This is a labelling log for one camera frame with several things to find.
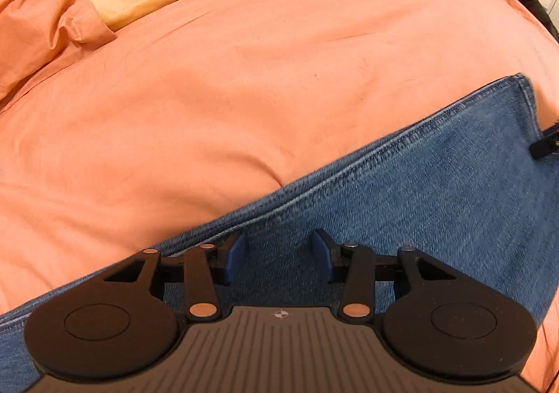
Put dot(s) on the orange bed sheet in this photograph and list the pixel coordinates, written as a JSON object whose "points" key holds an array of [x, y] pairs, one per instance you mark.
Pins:
{"points": [[218, 91]]}

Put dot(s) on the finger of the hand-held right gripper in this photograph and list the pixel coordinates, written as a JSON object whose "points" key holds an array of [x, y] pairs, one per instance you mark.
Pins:
{"points": [[544, 147]]}

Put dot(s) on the blue denim pants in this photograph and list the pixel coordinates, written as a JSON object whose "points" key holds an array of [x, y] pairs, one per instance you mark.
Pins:
{"points": [[436, 183]]}

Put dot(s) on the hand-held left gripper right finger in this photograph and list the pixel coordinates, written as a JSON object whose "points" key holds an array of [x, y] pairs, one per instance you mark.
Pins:
{"points": [[321, 255]]}

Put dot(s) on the orange pillow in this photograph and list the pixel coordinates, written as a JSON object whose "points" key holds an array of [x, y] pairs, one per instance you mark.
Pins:
{"points": [[35, 17]]}

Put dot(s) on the dark cloth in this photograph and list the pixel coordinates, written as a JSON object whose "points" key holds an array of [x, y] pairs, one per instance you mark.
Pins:
{"points": [[530, 4]]}

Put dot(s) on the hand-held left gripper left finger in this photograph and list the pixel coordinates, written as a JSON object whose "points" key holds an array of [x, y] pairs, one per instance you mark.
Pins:
{"points": [[236, 255]]}

